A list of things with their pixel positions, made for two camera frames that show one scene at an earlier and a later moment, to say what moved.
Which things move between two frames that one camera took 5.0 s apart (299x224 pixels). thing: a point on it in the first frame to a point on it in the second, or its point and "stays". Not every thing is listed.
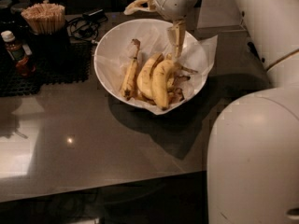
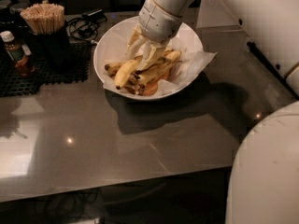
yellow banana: (127, 87) to (112, 67)
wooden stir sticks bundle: (46, 18) stays
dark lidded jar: (10, 13) stays
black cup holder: (50, 51) stays
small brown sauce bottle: (19, 52) stays
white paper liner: (113, 51) to (191, 60)
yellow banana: (144, 79) to (125, 71)
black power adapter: (94, 14) stays
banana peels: (162, 75) to (149, 77)
